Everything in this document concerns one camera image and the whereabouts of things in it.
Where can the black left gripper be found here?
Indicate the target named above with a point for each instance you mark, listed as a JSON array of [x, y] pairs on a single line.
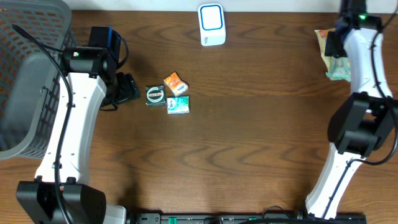
[[125, 88]]

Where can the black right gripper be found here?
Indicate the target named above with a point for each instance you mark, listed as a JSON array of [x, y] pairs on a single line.
[[332, 42]]

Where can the yellow orange snack bag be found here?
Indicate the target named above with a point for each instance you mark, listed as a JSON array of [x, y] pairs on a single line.
[[322, 36]]

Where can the mint green tissue pack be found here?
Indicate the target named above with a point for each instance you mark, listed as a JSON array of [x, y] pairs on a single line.
[[339, 69]]

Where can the small orange snack packet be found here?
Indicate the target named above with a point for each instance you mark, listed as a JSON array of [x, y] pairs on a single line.
[[176, 84]]

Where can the white teal Kleenex tissue pack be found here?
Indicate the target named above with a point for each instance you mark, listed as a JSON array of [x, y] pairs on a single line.
[[178, 105]]

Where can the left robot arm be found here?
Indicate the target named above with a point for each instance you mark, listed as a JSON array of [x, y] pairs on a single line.
[[92, 81]]

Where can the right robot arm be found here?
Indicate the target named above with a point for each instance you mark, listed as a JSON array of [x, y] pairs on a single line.
[[364, 121]]

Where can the white barcode scanner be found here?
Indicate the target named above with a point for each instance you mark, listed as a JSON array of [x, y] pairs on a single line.
[[212, 24]]

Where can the grey plastic mesh basket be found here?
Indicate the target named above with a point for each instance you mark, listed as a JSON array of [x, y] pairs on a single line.
[[30, 83]]

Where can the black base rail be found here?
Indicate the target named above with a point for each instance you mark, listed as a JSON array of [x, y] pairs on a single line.
[[272, 217]]

